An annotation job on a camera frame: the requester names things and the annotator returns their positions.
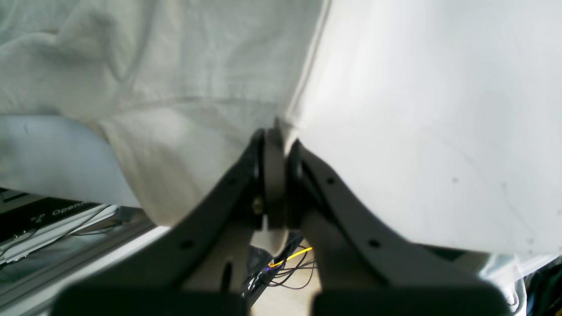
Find black coiled cables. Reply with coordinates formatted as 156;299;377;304
248;233;319;290

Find beige grey t-shirt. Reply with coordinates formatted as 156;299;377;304
1;0;331;227

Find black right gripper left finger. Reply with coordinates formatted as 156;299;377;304
51;128;286;316

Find aluminium frame rail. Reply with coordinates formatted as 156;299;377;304
0;205;169;316

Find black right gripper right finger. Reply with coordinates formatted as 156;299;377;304
288;140;510;316

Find yellow cable on floor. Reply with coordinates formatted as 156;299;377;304
269;247;313;268

